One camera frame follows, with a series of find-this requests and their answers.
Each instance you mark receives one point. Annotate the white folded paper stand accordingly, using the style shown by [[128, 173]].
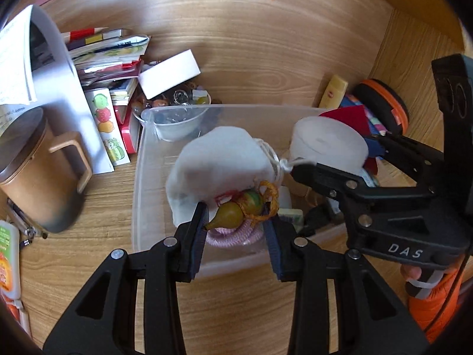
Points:
[[70, 92]]

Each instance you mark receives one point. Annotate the metal nail clipper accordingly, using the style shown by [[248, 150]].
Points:
[[26, 225]]

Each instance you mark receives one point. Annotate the white bowl of trinkets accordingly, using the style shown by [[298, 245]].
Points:
[[177, 118]]

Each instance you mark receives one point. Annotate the stack of books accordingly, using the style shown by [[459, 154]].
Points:
[[107, 51]]

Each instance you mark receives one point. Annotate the person's right forearm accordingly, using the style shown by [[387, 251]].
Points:
[[436, 314]]

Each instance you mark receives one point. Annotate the person's right hand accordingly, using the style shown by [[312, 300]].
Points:
[[412, 273]]

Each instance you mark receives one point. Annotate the black case with orange zip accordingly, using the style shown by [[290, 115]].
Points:
[[384, 103]]

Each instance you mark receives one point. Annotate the brown mug with lid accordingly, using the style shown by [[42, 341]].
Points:
[[37, 185]]

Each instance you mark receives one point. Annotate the clear plastic storage box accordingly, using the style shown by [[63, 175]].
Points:
[[159, 155]]

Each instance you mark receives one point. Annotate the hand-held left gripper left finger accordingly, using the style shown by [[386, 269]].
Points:
[[195, 251]]

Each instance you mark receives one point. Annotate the red box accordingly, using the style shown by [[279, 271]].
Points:
[[127, 125]]

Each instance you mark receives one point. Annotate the yellow sunscreen bottle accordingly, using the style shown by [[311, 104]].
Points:
[[334, 92]]

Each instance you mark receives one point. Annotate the green and orange tube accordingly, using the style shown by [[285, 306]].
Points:
[[7, 262]]

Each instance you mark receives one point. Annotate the white rectangular box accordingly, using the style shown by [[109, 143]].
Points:
[[170, 74]]

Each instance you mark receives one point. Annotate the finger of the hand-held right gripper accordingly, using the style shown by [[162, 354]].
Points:
[[325, 179], [406, 148]]

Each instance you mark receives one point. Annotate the red cloth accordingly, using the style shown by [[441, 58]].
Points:
[[347, 116]]

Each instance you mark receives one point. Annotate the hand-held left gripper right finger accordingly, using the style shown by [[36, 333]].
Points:
[[275, 251]]

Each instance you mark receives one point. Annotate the fruit print box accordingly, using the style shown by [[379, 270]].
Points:
[[107, 129]]

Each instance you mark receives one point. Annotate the blue pencil case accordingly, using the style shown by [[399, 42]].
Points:
[[375, 122]]

